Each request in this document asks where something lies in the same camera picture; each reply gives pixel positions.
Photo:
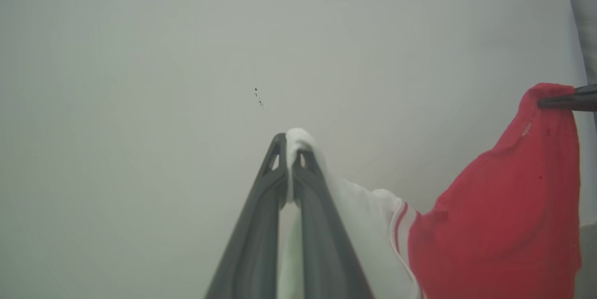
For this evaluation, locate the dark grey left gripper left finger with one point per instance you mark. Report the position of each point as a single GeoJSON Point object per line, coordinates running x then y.
{"type": "Point", "coordinates": [252, 233]}

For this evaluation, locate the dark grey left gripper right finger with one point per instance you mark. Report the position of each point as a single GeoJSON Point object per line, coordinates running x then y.
{"type": "Point", "coordinates": [322, 233]}

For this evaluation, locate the light grey vertical pipe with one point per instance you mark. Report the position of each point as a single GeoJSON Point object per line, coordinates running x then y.
{"type": "Point", "coordinates": [588, 33]}

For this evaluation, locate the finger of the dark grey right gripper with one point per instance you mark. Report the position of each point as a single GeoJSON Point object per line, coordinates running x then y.
{"type": "Point", "coordinates": [587, 90]}
{"type": "Point", "coordinates": [571, 104]}

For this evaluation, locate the red white jersey garment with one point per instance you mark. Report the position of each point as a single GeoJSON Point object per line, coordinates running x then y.
{"type": "Point", "coordinates": [503, 224]}

